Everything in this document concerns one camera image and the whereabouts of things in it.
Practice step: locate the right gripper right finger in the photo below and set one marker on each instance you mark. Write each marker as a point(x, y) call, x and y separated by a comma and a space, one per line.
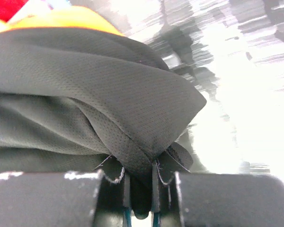
point(183, 199)

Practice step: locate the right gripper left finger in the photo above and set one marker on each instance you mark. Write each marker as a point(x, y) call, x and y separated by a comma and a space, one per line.
point(100, 198)

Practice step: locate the black mesh t shirt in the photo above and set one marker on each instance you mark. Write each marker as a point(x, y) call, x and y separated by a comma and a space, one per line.
point(70, 96)

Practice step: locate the orange t shirt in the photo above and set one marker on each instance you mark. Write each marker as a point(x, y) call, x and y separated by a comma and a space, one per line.
point(74, 16)

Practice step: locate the red t shirt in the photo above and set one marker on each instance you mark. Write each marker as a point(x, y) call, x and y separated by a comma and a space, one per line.
point(8, 8)

